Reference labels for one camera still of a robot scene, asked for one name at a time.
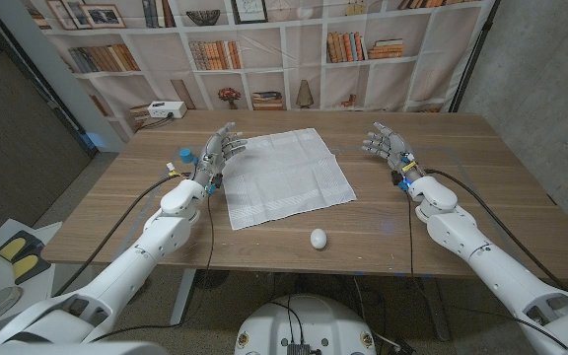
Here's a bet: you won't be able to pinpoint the printed bookshelf backdrop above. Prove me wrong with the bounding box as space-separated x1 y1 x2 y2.
20 0 497 144

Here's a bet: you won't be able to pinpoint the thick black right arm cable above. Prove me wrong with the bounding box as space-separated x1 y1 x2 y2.
425 168 567 291

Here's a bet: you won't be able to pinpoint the black power strip cable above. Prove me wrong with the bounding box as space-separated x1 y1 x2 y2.
138 112 175 130

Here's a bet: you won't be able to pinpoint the white cloth napkin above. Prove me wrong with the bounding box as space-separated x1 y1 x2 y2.
221 127 358 232

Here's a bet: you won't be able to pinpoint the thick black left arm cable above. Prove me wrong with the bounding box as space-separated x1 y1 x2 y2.
52 172 191 298

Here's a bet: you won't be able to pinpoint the black yellow foot pedal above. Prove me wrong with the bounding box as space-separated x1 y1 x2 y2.
0 230 44 262
11 248 52 286

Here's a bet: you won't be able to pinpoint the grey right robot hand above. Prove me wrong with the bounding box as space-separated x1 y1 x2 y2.
361 121 428 184

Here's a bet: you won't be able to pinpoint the grey table leg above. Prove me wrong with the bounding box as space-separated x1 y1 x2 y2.
421 275 452 342
169 268 197 327

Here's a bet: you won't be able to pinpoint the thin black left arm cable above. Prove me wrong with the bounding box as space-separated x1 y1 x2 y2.
89 191 216 344

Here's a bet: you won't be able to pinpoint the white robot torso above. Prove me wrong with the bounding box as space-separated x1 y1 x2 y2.
234 294 378 355

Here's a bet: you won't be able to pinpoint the black backdrop stand pole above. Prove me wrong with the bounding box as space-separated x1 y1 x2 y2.
449 0 502 113

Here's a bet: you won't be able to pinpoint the white floor mat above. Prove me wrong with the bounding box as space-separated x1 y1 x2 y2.
0 218 63 341

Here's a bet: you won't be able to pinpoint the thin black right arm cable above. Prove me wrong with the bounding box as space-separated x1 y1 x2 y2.
404 190 568 351

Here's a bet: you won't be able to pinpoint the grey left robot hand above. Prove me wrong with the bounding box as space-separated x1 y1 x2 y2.
192 121 249 187

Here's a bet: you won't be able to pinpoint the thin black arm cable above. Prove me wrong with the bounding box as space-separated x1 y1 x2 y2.
89 191 216 344
404 190 568 351

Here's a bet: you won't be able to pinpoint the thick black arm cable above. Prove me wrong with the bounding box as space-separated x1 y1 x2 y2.
52 172 191 298
425 168 567 291

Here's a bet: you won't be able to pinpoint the white power strip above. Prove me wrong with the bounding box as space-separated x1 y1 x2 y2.
147 101 188 120

